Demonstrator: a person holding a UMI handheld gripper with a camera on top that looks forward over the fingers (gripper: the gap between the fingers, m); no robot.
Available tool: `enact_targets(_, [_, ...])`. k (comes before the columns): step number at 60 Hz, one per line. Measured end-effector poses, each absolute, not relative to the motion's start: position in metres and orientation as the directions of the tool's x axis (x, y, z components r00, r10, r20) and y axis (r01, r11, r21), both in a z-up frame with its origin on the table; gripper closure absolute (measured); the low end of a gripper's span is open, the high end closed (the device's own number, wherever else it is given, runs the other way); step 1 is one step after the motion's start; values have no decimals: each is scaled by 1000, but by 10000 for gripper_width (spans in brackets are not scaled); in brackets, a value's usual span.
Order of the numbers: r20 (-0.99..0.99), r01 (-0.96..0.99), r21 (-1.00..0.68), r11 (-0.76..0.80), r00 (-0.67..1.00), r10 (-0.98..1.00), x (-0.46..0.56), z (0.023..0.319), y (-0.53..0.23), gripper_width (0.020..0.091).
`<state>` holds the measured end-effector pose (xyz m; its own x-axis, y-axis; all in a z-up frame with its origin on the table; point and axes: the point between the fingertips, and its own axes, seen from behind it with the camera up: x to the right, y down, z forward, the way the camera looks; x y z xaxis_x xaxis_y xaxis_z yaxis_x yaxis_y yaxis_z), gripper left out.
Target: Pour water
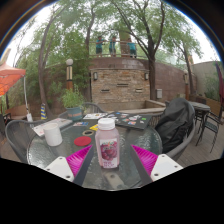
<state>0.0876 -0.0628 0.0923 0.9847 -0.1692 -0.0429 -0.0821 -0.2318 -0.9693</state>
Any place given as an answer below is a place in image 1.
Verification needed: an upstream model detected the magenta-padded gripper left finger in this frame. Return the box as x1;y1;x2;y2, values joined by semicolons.
44;145;95;187

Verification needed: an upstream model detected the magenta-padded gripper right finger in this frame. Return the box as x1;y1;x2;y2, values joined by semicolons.
129;144;184;186

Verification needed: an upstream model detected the pink juice bottle white cap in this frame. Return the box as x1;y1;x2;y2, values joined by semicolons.
94;117;121;169

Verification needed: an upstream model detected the white ceramic cup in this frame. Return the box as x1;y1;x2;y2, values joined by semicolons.
43;122;64;147

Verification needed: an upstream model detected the flat round red coaster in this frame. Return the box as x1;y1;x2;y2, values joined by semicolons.
73;135;93;148

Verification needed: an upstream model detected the silver laptop with stickers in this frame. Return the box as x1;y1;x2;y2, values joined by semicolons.
32;117;74;138

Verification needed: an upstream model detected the black jacket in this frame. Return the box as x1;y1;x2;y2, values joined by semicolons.
154;97;196;154

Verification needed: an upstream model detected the small colourful card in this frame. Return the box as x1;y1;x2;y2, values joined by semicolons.
73;121;90;128

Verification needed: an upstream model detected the black laptop with stickers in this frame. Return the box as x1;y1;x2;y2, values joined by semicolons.
107;111;154;130

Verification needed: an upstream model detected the blue yellow striped cone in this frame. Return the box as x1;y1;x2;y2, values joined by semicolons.
40;102;48;120

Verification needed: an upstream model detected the black metal chair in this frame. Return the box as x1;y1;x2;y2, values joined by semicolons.
195;106;224;154

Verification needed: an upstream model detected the white sticker sheet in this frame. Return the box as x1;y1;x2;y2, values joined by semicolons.
82;112;108;120

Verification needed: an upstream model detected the green plant in teal pot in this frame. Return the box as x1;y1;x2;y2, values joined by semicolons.
59;85;86;122

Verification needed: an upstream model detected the wooden bench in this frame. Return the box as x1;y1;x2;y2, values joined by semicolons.
4;104;29;121

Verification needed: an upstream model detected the round dark patio table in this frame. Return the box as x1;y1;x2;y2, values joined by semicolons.
189;100;212;115

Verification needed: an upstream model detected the leaning tree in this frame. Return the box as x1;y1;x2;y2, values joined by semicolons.
13;9;91;118

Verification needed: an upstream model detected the orange canopy with white pole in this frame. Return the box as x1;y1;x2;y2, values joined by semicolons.
0;63;34;123

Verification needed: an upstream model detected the person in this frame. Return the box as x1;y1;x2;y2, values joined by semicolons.
127;38;138;58
108;35;118;57
95;35;105;58

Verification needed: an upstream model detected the small brown ring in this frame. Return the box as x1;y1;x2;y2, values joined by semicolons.
82;129;96;137

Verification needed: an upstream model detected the wooden lamp post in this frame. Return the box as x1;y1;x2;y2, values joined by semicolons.
183;69;190;101

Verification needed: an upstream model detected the striped lamp post white globe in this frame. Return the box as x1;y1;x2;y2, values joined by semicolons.
65;58;75;91

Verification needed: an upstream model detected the tree beside stone wall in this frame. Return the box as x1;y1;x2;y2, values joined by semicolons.
113;0;204;101

